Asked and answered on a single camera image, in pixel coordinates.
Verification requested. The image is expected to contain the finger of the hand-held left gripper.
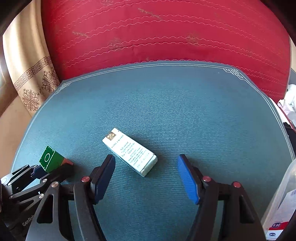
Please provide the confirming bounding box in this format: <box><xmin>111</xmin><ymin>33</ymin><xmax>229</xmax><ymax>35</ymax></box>
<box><xmin>9</xmin><ymin>162</ymin><xmax>74</xmax><ymax>202</ymax></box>
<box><xmin>0</xmin><ymin>164</ymin><xmax>45</xmax><ymax>186</ymax></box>

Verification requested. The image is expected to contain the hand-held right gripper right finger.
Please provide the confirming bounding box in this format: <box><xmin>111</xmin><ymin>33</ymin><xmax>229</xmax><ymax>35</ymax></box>
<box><xmin>177</xmin><ymin>154</ymin><xmax>266</xmax><ymax>241</ymax></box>

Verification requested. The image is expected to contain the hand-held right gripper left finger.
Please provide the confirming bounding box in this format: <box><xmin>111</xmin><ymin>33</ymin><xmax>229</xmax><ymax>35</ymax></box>
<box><xmin>25</xmin><ymin>154</ymin><xmax>116</xmax><ymax>241</ymax></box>

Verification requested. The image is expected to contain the orange and green toy block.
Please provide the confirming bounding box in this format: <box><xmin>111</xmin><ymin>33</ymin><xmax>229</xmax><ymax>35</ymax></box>
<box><xmin>38</xmin><ymin>145</ymin><xmax>73</xmax><ymax>173</ymax></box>

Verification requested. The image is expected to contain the small white printed box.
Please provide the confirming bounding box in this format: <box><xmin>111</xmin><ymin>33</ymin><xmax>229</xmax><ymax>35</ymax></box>
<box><xmin>102</xmin><ymin>128</ymin><xmax>158</xmax><ymax>178</ymax></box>

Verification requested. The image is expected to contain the clear plastic bowl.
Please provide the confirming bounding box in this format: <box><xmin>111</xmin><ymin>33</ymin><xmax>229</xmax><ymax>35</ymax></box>
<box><xmin>261</xmin><ymin>159</ymin><xmax>296</xmax><ymax>241</ymax></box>

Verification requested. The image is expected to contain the blue and white carton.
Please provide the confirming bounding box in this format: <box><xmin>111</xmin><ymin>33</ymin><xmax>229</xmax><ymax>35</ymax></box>
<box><xmin>265</xmin><ymin>189</ymin><xmax>296</xmax><ymax>240</ymax></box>

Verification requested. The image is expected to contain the teal desktop mat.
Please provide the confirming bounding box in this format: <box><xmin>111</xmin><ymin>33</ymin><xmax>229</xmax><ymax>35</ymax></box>
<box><xmin>10</xmin><ymin>61</ymin><xmax>292</xmax><ymax>241</ymax></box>

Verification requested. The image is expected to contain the beige patterned curtain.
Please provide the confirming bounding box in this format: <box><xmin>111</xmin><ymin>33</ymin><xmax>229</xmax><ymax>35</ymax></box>
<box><xmin>2</xmin><ymin>5</ymin><xmax>62</xmax><ymax>117</ymax></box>

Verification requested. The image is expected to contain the red quilted mattress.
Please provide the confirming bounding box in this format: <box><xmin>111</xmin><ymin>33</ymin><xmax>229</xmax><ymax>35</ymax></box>
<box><xmin>40</xmin><ymin>0</ymin><xmax>292</xmax><ymax>103</ymax></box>

